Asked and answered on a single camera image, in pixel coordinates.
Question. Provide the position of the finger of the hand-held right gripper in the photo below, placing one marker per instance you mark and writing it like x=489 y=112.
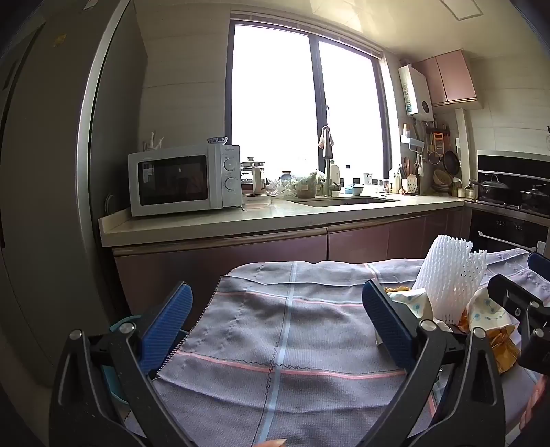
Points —
x=511 y=296
x=540 y=265

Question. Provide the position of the grey refrigerator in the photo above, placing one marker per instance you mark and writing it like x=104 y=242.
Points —
x=51 y=172

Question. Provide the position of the stacked colander bowls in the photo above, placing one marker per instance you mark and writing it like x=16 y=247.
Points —
x=442 y=180

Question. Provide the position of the black range hood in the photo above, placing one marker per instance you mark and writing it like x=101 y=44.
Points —
x=515 y=161

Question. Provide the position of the white wall shelf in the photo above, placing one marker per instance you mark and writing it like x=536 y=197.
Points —
x=411 y=144

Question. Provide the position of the beige kitchen countertop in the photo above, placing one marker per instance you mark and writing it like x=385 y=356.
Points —
x=258 y=219

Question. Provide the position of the white microwave oven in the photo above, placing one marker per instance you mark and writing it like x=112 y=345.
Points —
x=172 y=180

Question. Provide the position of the black wok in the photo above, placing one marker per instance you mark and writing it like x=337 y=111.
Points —
x=535 y=197

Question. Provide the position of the black frying pan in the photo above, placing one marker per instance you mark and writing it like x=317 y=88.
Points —
x=451 y=162

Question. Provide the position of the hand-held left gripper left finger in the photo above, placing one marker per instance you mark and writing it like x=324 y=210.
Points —
x=167 y=326

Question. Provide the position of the clear lidded food container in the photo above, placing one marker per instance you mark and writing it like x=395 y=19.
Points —
x=257 y=200

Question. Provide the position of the orange grater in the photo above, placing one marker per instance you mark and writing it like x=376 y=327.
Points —
x=438 y=141

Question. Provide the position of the white soap bottle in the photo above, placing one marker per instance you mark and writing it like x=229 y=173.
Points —
x=336 y=176

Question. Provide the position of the white dotted board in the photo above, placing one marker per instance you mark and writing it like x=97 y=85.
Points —
x=412 y=184

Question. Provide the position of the mauve base cabinets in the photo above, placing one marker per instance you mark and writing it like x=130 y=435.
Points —
x=279 y=249

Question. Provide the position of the white tissue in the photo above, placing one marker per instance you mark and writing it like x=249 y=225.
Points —
x=485 y=313

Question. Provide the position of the crumpled clear plastic bags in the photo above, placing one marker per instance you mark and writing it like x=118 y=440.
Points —
x=279 y=188

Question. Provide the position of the black lidded pot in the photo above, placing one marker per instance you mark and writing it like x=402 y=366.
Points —
x=492 y=191

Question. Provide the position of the large orange peel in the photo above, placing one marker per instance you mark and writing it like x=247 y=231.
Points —
x=464 y=322

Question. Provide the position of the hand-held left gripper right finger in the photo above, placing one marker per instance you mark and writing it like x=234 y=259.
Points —
x=386 y=322

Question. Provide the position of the white ladle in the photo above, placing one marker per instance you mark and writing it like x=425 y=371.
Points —
x=420 y=167

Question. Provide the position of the black built-in oven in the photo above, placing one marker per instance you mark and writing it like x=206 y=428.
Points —
x=507 y=230

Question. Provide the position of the round metal strainer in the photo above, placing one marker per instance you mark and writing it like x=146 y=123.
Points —
x=435 y=158

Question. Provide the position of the pink wall cabinet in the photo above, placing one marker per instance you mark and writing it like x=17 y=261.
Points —
x=451 y=77

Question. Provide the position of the large kitchen window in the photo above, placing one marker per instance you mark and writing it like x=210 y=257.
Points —
x=275 y=99

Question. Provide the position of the person's left hand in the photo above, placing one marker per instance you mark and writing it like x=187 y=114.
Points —
x=271 y=443

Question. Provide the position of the grey plaid tablecloth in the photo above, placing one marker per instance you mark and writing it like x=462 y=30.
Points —
x=300 y=344

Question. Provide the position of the small orange peel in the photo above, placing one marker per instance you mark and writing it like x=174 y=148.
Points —
x=397 y=290

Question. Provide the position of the bag of green vegetables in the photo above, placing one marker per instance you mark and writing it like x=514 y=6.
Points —
x=306 y=185

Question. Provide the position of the small white ornament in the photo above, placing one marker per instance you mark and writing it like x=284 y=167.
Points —
x=154 y=142

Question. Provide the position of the kitchen sink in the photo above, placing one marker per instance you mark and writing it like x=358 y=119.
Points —
x=343 y=200

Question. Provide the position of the white water heater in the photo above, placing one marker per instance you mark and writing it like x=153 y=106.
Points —
x=414 y=90

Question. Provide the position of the blue white porcelain bowl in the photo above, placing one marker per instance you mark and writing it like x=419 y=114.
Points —
x=217 y=140

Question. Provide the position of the white foam fruit net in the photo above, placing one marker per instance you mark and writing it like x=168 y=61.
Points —
x=449 y=279

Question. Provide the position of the steel sink faucet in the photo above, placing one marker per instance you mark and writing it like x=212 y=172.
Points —
x=328 y=176

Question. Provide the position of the small pale bowl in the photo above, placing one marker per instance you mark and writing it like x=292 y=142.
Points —
x=357 y=189

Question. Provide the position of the jar with dark lid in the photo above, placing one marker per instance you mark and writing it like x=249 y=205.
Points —
x=286 y=176

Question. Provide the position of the person's right hand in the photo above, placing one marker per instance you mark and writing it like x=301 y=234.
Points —
x=532 y=408

